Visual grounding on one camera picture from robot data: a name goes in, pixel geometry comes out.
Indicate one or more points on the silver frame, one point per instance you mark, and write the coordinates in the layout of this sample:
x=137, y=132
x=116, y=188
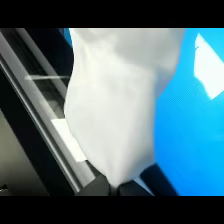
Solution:
x=40, y=100

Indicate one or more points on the white garment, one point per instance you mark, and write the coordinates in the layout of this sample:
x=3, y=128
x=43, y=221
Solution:
x=116, y=100

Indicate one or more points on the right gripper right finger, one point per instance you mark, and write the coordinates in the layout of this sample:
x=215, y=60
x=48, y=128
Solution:
x=130, y=190

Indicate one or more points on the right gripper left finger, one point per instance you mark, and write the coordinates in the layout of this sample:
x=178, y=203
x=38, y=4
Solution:
x=96, y=187

